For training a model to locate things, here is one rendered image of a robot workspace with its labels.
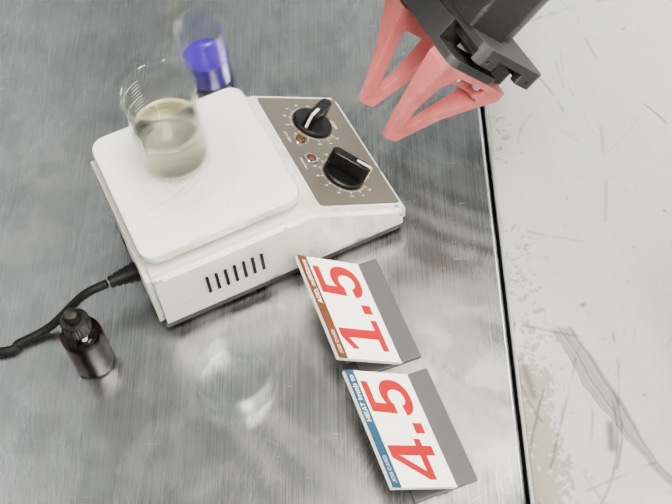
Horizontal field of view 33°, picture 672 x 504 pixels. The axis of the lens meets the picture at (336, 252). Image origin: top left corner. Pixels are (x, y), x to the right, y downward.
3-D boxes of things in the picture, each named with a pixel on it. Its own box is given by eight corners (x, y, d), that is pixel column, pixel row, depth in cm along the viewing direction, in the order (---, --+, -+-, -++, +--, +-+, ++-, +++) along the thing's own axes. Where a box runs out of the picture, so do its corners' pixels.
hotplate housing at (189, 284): (335, 116, 95) (328, 48, 89) (408, 230, 88) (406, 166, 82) (81, 219, 91) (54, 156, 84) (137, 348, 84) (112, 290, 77)
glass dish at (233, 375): (183, 401, 81) (178, 387, 80) (220, 339, 84) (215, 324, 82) (252, 429, 80) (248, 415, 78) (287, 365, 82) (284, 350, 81)
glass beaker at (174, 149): (191, 199, 81) (170, 124, 74) (126, 176, 82) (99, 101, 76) (231, 137, 84) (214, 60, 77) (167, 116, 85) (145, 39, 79)
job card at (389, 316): (376, 260, 87) (374, 229, 83) (421, 358, 82) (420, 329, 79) (299, 286, 86) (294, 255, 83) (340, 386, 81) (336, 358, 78)
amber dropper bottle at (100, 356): (114, 378, 83) (90, 329, 77) (72, 381, 83) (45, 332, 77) (116, 341, 84) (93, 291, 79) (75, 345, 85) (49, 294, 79)
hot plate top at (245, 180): (239, 89, 87) (238, 81, 86) (305, 202, 81) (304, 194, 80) (89, 149, 85) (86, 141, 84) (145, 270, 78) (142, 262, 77)
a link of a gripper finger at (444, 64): (371, 149, 73) (472, 41, 70) (324, 75, 77) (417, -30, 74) (433, 172, 79) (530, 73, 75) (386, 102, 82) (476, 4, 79)
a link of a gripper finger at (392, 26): (365, 140, 74) (465, 33, 70) (319, 68, 78) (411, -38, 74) (427, 164, 79) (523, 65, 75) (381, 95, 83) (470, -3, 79)
